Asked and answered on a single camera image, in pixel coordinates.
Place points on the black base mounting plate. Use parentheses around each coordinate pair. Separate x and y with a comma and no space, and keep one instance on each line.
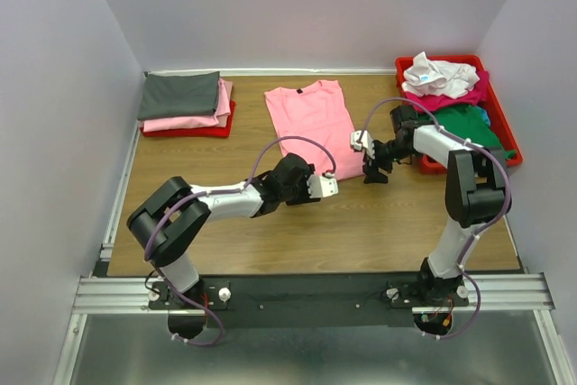
(310,301)

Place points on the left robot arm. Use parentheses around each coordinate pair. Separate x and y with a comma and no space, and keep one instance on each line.
(169,220)

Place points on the blue t shirt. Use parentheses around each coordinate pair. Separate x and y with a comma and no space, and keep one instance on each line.
(483,115)

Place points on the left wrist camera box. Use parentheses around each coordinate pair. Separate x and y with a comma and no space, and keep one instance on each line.
(322,186)

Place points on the magenta t shirt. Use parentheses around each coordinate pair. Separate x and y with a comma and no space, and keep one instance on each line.
(475,96)

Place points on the folded grey t shirt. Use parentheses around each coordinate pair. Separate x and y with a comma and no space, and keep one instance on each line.
(175,96)

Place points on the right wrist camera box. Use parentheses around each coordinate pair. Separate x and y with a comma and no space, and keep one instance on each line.
(362,142)

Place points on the white t shirt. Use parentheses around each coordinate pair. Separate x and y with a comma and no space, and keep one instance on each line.
(439,77)

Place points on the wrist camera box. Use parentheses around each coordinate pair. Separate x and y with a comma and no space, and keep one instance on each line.
(362,142)
(322,186)

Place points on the folded red t shirt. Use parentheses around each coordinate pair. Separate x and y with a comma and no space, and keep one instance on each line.
(214,132)

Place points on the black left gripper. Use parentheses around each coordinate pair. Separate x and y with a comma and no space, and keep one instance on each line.
(305,186)

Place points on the light pink t shirt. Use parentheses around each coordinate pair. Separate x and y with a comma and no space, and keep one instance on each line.
(315,124)

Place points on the folded pink t shirt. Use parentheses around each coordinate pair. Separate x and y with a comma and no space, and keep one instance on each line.
(218,119)

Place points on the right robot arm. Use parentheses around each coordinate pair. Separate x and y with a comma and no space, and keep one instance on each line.
(476,196)

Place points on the aluminium frame rail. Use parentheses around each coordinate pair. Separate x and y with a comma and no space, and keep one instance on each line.
(113,338)

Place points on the green t shirt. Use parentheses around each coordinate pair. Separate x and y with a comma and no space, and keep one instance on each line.
(464,122)

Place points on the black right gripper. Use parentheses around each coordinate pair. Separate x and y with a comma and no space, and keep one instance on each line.
(376,161)

